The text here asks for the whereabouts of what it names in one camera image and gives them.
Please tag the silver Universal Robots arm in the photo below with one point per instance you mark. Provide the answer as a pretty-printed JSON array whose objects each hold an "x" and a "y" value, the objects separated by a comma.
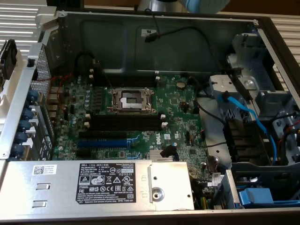
[{"x": 150, "y": 4}]

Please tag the RAM slot white clips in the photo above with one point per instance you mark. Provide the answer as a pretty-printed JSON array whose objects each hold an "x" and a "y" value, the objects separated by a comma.
[
  {"x": 124, "y": 120},
  {"x": 124, "y": 129},
  {"x": 124, "y": 73},
  {"x": 124, "y": 81}
]

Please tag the silver CPU socket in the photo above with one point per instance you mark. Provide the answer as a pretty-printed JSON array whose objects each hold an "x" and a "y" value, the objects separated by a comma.
[{"x": 131, "y": 100}]

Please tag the green Dell motherboard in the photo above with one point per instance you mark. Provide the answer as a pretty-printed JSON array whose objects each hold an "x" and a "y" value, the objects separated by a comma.
[{"x": 178, "y": 110}]

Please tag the round coin battery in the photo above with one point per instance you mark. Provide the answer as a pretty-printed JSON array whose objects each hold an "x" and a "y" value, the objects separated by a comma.
[{"x": 180, "y": 84}]

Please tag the silver finned chipset heatsink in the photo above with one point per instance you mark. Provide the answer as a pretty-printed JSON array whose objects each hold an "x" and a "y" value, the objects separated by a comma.
[{"x": 155, "y": 155}]

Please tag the long black expansion slot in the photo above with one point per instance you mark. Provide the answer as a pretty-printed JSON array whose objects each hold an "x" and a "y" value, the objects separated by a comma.
[{"x": 100, "y": 135}]

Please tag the blue expansion slot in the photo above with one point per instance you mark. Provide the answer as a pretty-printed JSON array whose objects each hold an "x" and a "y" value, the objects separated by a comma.
[{"x": 100, "y": 143}]

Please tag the thin socket locking lever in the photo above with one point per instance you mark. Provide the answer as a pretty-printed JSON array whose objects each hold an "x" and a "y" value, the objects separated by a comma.
[{"x": 104, "y": 75}]

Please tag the open grey PC case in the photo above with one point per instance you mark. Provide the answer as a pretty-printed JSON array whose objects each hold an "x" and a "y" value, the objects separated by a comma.
[{"x": 199, "y": 54}]

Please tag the short black expansion slot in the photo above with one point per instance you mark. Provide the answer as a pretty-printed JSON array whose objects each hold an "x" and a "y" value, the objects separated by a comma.
[{"x": 83, "y": 152}]

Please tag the black louvred shroud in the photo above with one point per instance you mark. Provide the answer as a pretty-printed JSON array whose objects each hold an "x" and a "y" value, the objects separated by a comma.
[{"x": 241, "y": 140}]

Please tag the silver metal disk bay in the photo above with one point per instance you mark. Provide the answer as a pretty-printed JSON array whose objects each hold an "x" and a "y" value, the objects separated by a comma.
[{"x": 248, "y": 63}]

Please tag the silver power supply unit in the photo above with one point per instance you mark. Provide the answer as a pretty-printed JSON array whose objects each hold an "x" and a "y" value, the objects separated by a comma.
[{"x": 58, "y": 187}]

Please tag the blue card retention clip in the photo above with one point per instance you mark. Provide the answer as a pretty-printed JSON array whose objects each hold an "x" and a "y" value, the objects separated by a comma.
[
  {"x": 28, "y": 115},
  {"x": 32, "y": 96},
  {"x": 17, "y": 150},
  {"x": 21, "y": 137},
  {"x": 24, "y": 126}
]

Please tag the dark grey disk bay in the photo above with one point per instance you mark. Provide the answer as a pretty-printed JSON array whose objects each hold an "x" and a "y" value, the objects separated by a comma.
[{"x": 262, "y": 170}]

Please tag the blue plastic disk caddy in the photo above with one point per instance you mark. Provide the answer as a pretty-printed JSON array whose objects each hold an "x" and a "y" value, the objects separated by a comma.
[{"x": 257, "y": 195}]

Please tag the white parts rack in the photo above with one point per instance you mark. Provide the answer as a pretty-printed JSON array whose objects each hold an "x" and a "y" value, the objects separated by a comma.
[{"x": 20, "y": 63}]

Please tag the black part on rack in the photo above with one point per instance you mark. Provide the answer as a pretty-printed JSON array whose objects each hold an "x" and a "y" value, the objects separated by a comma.
[{"x": 9, "y": 56}]

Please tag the silver bracket with knob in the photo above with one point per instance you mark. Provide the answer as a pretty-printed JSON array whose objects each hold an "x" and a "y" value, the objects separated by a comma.
[{"x": 225, "y": 83}]

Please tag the black plastic rail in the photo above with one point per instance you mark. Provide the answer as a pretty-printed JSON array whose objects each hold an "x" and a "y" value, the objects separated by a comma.
[{"x": 243, "y": 87}]

